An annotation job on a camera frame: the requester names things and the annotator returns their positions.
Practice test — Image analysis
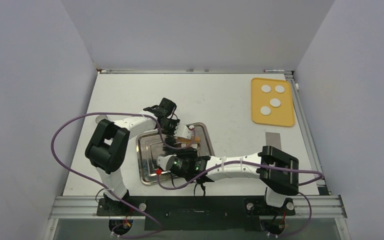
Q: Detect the stainless steel tray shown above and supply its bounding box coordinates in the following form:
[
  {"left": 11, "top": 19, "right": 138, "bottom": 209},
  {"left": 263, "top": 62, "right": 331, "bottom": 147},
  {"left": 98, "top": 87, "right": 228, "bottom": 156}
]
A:
[{"left": 136, "top": 122, "right": 215, "bottom": 186}]

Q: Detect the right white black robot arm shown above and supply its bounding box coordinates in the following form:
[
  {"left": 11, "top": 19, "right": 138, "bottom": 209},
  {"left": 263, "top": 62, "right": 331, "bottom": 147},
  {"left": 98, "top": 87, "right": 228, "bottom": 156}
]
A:
[{"left": 157, "top": 145, "right": 299, "bottom": 214}]

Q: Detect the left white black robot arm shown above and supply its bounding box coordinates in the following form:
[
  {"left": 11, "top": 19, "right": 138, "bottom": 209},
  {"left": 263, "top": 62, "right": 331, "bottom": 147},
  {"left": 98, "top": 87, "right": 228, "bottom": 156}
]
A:
[{"left": 85, "top": 97, "right": 180, "bottom": 215}]

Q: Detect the white dough disc lower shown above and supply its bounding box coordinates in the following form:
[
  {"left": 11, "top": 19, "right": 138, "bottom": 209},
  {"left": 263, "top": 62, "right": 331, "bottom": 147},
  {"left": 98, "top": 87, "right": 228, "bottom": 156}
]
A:
[{"left": 260, "top": 106, "right": 271, "bottom": 116}]

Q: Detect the white dough disc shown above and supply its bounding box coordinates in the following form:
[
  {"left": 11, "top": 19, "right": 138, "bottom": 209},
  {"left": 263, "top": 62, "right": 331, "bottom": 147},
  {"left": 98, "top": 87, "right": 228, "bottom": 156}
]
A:
[
  {"left": 275, "top": 85, "right": 285, "bottom": 94},
  {"left": 260, "top": 106, "right": 271, "bottom": 116},
  {"left": 261, "top": 84, "right": 272, "bottom": 93},
  {"left": 270, "top": 98, "right": 282, "bottom": 108}
]

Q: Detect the white dough disc upper left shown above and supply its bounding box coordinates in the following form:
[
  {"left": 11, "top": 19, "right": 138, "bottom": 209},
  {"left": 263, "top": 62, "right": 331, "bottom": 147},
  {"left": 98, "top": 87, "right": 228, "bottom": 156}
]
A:
[{"left": 261, "top": 84, "right": 272, "bottom": 93}]

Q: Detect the white dough disc middle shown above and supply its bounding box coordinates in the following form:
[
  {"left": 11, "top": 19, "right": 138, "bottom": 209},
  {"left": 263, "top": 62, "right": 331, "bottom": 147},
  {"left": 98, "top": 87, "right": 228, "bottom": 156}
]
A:
[{"left": 270, "top": 98, "right": 282, "bottom": 108}]

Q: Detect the white dough disc upper right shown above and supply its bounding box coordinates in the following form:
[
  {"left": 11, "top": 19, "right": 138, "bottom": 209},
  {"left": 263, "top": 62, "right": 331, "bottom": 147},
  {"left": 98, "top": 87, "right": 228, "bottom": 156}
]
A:
[{"left": 275, "top": 85, "right": 285, "bottom": 94}]

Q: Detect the grey rectangular patch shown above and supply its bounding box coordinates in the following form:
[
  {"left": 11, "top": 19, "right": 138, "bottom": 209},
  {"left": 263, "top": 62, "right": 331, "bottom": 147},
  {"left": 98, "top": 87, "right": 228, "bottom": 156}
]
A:
[{"left": 265, "top": 132, "right": 282, "bottom": 150}]

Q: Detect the yellow plastic tray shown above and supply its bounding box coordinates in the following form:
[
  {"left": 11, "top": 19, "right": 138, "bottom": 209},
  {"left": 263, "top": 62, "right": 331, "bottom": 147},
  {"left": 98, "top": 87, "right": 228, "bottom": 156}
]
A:
[{"left": 251, "top": 77, "right": 296, "bottom": 128}]

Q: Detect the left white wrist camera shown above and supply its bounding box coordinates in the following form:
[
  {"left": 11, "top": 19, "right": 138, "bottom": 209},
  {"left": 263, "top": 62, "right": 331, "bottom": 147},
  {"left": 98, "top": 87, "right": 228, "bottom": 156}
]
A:
[{"left": 174, "top": 123, "right": 194, "bottom": 139}]

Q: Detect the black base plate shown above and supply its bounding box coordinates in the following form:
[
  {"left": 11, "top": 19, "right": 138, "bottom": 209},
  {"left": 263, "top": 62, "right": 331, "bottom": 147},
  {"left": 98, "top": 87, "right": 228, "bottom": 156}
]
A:
[{"left": 96, "top": 196, "right": 296, "bottom": 232}]

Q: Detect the aluminium back rail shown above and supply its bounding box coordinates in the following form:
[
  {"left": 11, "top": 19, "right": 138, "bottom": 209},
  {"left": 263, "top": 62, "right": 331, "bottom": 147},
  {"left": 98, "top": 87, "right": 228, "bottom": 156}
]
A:
[{"left": 96, "top": 68, "right": 294, "bottom": 75}]

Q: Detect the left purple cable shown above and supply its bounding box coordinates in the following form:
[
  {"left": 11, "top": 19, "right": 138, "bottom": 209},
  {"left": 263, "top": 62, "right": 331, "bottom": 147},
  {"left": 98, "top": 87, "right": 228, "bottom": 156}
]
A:
[{"left": 50, "top": 112, "right": 198, "bottom": 239}]

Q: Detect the aluminium front rail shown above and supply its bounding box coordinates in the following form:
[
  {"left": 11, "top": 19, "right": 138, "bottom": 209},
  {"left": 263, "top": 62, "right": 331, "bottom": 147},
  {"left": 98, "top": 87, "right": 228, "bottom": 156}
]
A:
[{"left": 49, "top": 195, "right": 347, "bottom": 219}]

